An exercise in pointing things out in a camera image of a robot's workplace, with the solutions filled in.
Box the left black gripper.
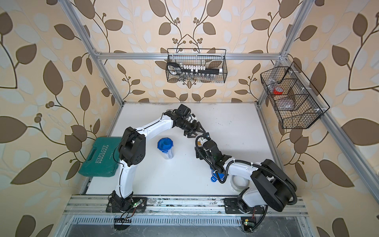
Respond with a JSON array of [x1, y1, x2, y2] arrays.
[[179, 118, 207, 137]]

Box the blue lid of cup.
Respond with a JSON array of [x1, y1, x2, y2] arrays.
[[158, 138, 173, 153], [210, 168, 218, 183]]

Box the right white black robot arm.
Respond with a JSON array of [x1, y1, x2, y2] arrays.
[[195, 136, 298, 213]]

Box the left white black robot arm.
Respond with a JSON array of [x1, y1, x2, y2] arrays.
[[107, 107, 205, 213]]

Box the clear tape roll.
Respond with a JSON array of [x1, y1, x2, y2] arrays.
[[231, 175, 250, 192]]

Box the red item in basket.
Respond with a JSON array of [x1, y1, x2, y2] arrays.
[[272, 87, 284, 95]]

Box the green plastic tool case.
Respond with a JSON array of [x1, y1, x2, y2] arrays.
[[79, 137, 121, 177]]

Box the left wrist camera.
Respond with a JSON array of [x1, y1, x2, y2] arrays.
[[176, 104, 191, 118]]

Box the white black socket rail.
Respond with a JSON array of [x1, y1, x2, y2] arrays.
[[180, 63, 224, 75]]

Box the back black wire basket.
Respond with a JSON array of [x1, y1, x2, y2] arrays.
[[165, 47, 228, 84]]

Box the black wire basket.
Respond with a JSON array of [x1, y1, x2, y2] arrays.
[[260, 62, 330, 129], [165, 47, 228, 84]]

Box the black handled scissors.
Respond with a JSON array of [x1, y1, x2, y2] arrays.
[[166, 62, 184, 76]]

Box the right black wire basket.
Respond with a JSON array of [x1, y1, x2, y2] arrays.
[[260, 62, 330, 129]]

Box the aluminium front rail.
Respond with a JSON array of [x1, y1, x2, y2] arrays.
[[63, 195, 309, 217]]

